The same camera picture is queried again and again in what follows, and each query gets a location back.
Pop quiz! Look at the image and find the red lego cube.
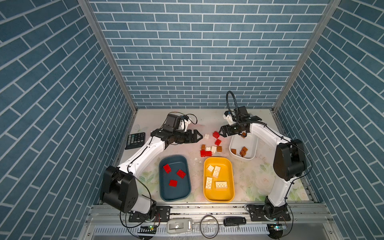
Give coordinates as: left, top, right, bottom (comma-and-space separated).
213, 131, 220, 139
215, 139, 222, 146

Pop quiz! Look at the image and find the white lego top small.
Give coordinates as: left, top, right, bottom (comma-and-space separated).
207, 165, 215, 173

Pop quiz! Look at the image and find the red lego brick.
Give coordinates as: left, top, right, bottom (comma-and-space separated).
177, 170, 187, 179
163, 164, 172, 174
169, 180, 178, 188

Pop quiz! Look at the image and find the long white lego brick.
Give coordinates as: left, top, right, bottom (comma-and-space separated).
213, 166, 221, 179

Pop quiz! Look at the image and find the long white lego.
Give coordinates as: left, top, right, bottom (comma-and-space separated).
215, 181, 228, 190

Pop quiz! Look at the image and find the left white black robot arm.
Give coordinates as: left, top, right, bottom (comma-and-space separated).
100, 112, 203, 218

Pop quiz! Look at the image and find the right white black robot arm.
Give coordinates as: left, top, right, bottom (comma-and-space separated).
219, 91, 307, 221

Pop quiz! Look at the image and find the white plastic tray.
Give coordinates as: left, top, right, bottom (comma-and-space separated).
229, 134, 259, 161

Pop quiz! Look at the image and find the black calculator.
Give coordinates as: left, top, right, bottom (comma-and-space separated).
125, 132, 146, 150

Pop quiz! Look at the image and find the dark teal plastic tray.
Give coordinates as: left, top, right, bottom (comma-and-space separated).
159, 155, 192, 202

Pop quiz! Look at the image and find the yellow plastic tray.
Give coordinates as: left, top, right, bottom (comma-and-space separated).
203, 157, 235, 203

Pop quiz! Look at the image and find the black cable loop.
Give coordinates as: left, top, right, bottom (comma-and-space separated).
199, 214, 220, 239

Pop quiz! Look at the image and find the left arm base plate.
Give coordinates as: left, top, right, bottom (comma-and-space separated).
129, 206, 171, 223

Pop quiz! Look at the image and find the grey box on rail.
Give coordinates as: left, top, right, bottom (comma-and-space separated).
167, 218, 193, 234

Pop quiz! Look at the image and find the black remote on rail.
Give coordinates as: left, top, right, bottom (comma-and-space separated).
224, 217, 247, 227

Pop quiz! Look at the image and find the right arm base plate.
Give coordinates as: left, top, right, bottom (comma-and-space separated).
245, 204, 291, 222

